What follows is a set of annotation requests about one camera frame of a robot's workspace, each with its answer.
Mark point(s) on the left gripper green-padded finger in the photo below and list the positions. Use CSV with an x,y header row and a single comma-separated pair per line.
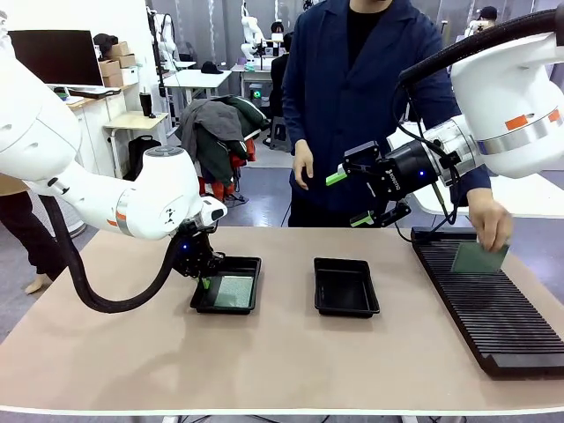
x,y
219,259
205,283

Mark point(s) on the right gripper green-padded finger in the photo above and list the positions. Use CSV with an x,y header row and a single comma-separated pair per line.
x,y
362,219
336,179

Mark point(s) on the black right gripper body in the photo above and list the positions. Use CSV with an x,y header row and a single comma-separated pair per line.
x,y
410,172

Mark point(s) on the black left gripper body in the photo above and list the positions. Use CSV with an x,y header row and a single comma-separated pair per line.
x,y
191,255

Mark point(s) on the black plastic ESD tray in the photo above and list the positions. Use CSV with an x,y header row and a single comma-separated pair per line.
x,y
244,266
344,291

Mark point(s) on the green circuit board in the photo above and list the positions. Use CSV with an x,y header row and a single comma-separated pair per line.
x,y
234,291
473,262

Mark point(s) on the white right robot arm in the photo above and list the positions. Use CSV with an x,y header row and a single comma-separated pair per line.
x,y
506,88

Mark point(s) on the person's right forearm blue sleeve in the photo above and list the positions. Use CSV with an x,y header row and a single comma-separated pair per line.
x,y
297,119

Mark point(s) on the person's left forearm blue sleeve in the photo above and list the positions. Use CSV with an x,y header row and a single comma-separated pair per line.
x,y
478,189

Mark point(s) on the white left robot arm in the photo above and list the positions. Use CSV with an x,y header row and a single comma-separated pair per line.
x,y
44,132

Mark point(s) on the person's right hand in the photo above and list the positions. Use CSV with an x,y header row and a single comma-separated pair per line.
x,y
302,161

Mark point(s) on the person's left hand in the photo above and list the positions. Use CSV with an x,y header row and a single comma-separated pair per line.
x,y
491,224

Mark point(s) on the person in blue coat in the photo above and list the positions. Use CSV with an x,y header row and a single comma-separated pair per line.
x,y
343,110

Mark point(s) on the grey plastic stool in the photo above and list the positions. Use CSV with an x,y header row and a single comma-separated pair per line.
x,y
278,132

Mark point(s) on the red orange garment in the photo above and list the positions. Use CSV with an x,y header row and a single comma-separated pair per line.
x,y
250,152

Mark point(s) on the dark green jacket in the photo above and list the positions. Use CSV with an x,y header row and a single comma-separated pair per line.
x,y
216,154

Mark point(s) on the black backpack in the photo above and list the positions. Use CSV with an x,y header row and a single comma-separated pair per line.
x,y
134,158

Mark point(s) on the computer tower with light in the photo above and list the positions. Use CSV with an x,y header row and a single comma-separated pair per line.
x,y
255,94

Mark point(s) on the seated person in black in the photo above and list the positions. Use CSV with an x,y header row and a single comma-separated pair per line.
x,y
279,75

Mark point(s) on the grey jacket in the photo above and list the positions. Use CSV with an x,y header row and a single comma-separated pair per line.
x,y
207,119

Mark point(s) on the small white side table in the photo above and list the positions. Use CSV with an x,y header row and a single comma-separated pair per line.
x,y
136,120

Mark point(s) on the white cabinet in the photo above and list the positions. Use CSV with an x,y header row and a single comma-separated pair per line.
x,y
101,128

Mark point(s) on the black tumbler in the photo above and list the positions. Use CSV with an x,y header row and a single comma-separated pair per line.
x,y
146,106

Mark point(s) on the black slotted board rack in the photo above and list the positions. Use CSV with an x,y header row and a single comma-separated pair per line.
x,y
493,308

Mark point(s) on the black cap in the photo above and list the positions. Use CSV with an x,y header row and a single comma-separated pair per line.
x,y
212,68

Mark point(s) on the person with brown apron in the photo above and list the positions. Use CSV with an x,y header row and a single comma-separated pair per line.
x,y
26,233

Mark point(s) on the white desk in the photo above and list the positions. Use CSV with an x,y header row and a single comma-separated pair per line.
x,y
198,79

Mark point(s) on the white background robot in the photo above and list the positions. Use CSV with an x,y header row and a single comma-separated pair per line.
x,y
250,31
166,39

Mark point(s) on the person in cream shirt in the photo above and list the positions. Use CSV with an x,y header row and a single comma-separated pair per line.
x,y
487,13

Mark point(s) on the white box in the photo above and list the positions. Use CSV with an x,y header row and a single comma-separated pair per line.
x,y
131,76

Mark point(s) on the cardboard box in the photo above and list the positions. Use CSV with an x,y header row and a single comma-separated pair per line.
x,y
113,80
128,61
119,49
109,68

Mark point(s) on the black bag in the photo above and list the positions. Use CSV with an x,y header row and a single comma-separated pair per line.
x,y
106,40

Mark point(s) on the black computer monitor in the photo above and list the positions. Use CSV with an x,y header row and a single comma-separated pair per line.
x,y
57,57

